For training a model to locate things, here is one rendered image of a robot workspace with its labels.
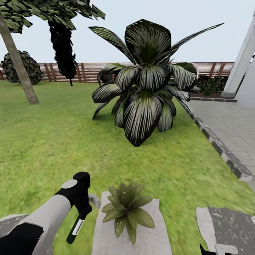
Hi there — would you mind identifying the insectifuge atomizer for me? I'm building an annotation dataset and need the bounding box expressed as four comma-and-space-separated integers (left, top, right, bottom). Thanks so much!
66, 214, 85, 244

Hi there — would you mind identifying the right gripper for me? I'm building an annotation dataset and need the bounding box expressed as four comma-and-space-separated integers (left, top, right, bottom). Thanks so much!
200, 244, 216, 255

